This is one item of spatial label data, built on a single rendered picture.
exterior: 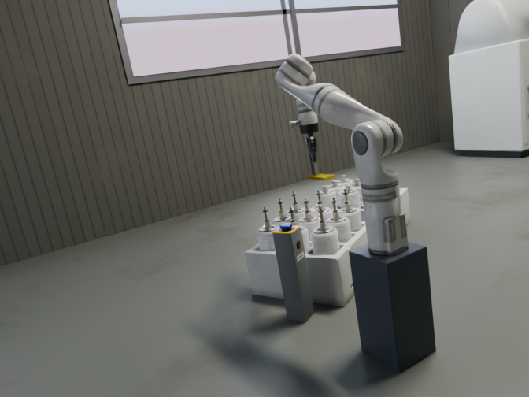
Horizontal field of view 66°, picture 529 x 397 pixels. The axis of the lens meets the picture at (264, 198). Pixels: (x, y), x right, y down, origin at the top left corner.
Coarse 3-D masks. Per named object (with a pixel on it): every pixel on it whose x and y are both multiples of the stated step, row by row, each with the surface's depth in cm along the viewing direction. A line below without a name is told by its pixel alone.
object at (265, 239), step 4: (260, 232) 155; (264, 232) 154; (268, 232) 154; (260, 236) 155; (264, 236) 154; (268, 236) 154; (272, 236) 154; (260, 240) 156; (264, 240) 155; (268, 240) 154; (272, 240) 154; (260, 244) 157; (264, 244) 155; (268, 244) 155; (272, 244) 154; (260, 248) 158; (264, 248) 156; (268, 248) 155; (272, 248) 155
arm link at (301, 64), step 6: (294, 54) 125; (288, 60) 125; (294, 60) 124; (300, 60) 123; (306, 60) 125; (294, 66) 124; (300, 66) 124; (306, 66) 124; (306, 72) 125; (306, 84) 147
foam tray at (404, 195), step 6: (402, 192) 204; (402, 198) 202; (408, 198) 211; (360, 204) 199; (402, 204) 202; (408, 204) 211; (312, 210) 200; (360, 210) 186; (402, 210) 202; (408, 210) 211; (408, 216) 210; (408, 222) 210
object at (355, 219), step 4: (356, 212) 160; (360, 212) 162; (344, 216) 160; (348, 216) 159; (352, 216) 159; (356, 216) 160; (360, 216) 162; (352, 220) 160; (356, 220) 160; (360, 220) 162; (352, 224) 160; (356, 224) 160; (360, 224) 162; (352, 228) 160; (356, 228) 161; (360, 228) 162
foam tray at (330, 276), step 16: (352, 240) 150; (256, 256) 155; (272, 256) 150; (320, 256) 140; (336, 256) 138; (256, 272) 157; (272, 272) 153; (320, 272) 141; (336, 272) 138; (256, 288) 159; (272, 288) 155; (320, 288) 143; (336, 288) 139; (352, 288) 146; (336, 304) 141
